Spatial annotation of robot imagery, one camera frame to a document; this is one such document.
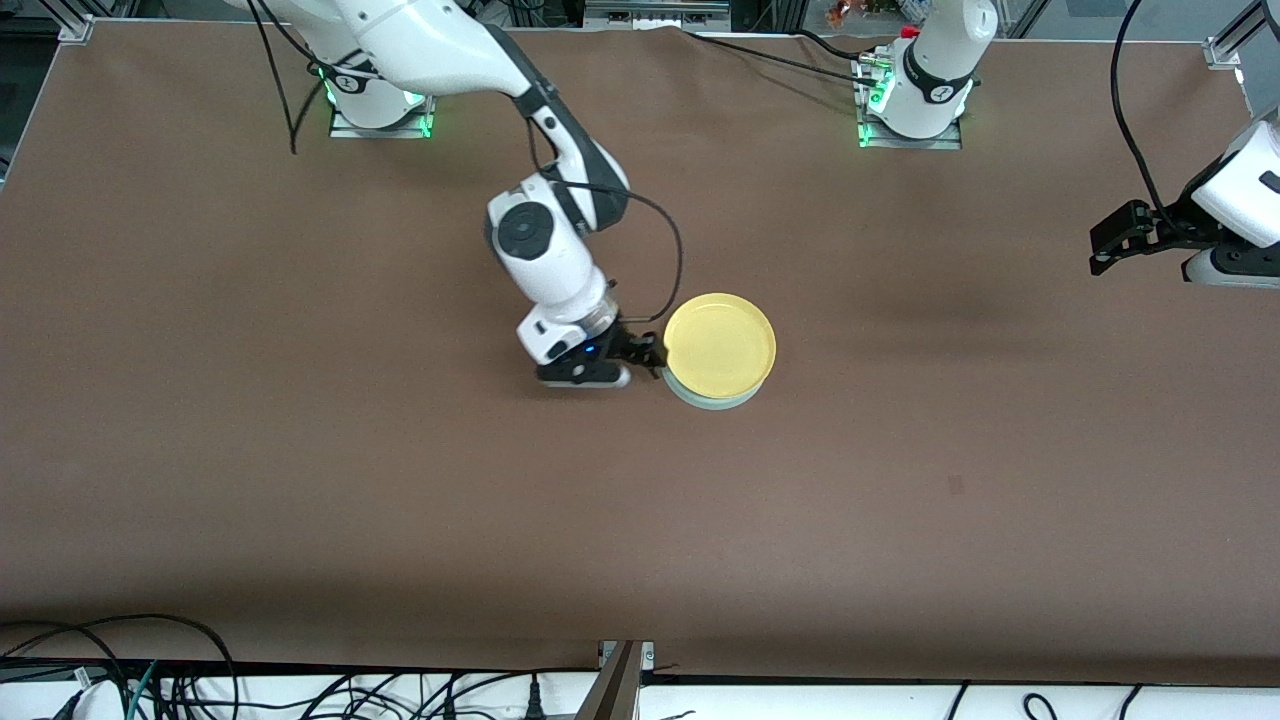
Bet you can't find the yellow plate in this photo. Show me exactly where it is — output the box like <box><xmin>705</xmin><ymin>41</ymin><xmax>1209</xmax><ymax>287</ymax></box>
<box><xmin>663</xmin><ymin>292</ymin><xmax>778</xmax><ymax>399</ymax></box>

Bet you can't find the pale green plate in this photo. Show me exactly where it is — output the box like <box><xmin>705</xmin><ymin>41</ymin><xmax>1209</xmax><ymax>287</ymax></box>
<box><xmin>665</xmin><ymin>368</ymin><xmax>772</xmax><ymax>412</ymax></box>

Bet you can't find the brown table cover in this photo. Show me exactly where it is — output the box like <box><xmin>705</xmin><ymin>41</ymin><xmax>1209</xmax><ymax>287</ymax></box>
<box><xmin>0</xmin><ymin>20</ymin><xmax>1280</xmax><ymax>687</ymax></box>

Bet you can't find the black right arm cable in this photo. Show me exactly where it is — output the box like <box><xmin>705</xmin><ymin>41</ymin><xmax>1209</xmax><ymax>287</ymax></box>
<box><xmin>245</xmin><ymin>0</ymin><xmax>685</xmax><ymax>326</ymax></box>

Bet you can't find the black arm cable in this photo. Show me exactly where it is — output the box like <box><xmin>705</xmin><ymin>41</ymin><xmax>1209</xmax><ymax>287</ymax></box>
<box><xmin>245</xmin><ymin>0</ymin><xmax>685</xmax><ymax>326</ymax></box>
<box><xmin>1111</xmin><ymin>0</ymin><xmax>1201</xmax><ymax>217</ymax></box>

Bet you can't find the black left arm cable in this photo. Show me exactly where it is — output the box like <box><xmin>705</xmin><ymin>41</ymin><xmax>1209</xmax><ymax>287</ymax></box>
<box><xmin>1111</xmin><ymin>0</ymin><xmax>1201</xmax><ymax>217</ymax></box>

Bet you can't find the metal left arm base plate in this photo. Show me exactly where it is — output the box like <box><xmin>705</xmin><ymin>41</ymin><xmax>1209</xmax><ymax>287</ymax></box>
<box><xmin>857</xmin><ymin>55</ymin><xmax>963</xmax><ymax>151</ymax></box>

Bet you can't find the aluminium corner post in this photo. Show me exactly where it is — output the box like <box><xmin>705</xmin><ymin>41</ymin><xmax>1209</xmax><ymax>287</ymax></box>
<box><xmin>1204</xmin><ymin>0</ymin><xmax>1280</xmax><ymax>71</ymax></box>

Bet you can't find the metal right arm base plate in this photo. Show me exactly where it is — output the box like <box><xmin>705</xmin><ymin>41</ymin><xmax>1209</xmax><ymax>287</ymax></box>
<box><xmin>328</xmin><ymin>85</ymin><xmax>434</xmax><ymax>139</ymax></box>

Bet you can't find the long black table cable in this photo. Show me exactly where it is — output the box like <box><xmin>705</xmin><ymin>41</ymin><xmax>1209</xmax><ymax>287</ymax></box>
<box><xmin>680</xmin><ymin>28</ymin><xmax>886</xmax><ymax>87</ymax></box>

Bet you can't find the aluminium frame profile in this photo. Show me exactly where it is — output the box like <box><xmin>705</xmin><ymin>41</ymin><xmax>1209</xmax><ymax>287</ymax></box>
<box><xmin>575</xmin><ymin>640</ymin><xmax>656</xmax><ymax>720</ymax></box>

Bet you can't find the silver metal rail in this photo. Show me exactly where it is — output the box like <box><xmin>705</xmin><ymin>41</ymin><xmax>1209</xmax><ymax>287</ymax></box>
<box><xmin>584</xmin><ymin>0</ymin><xmax>732</xmax><ymax>32</ymax></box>

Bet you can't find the short black table cable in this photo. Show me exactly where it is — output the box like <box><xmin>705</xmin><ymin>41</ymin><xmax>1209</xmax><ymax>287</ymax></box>
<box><xmin>795</xmin><ymin>28</ymin><xmax>876</xmax><ymax>61</ymax></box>

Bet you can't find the black looped cable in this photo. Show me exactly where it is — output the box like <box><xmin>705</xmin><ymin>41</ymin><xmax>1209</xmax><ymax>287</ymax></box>
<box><xmin>0</xmin><ymin>613</ymin><xmax>238</xmax><ymax>720</ymax></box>

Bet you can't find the green cable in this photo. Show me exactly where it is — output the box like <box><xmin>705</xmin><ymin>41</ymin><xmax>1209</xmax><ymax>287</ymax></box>
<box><xmin>124</xmin><ymin>660</ymin><xmax>161</xmax><ymax>720</ymax></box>

